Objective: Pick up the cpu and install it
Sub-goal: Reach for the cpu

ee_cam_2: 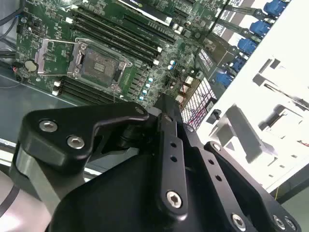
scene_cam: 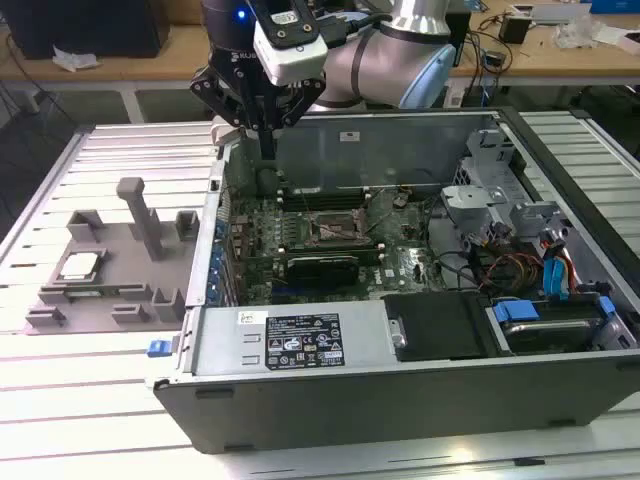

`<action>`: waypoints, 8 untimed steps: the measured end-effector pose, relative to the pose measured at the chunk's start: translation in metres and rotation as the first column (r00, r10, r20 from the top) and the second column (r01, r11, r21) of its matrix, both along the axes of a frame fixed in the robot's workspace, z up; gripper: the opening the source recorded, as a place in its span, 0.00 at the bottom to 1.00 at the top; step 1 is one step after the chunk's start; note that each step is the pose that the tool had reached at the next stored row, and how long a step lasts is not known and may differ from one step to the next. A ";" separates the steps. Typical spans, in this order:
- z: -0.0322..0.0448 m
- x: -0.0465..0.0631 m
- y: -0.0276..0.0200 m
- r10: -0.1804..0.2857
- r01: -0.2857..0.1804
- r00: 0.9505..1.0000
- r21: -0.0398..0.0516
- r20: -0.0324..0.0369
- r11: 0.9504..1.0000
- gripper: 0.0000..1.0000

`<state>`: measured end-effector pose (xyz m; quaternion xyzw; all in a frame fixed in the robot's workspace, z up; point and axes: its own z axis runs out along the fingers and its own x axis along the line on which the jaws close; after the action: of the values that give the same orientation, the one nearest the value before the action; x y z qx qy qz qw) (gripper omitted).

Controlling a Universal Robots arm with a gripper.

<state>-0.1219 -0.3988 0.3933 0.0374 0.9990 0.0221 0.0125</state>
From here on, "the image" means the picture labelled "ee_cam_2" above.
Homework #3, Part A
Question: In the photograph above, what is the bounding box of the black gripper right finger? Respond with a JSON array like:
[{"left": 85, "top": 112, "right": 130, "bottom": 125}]
[{"left": 171, "top": 97, "right": 302, "bottom": 232}]

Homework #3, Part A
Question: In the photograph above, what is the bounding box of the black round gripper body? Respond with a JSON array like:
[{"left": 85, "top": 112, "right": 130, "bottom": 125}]
[{"left": 49, "top": 149, "right": 232, "bottom": 232}]

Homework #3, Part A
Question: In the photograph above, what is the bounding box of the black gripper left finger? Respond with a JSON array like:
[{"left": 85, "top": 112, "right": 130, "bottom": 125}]
[{"left": 11, "top": 94, "right": 189, "bottom": 219}]

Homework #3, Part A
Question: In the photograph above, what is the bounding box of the metal socket cover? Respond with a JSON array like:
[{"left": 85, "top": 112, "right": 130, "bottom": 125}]
[{"left": 34, "top": 38, "right": 84, "bottom": 77}]

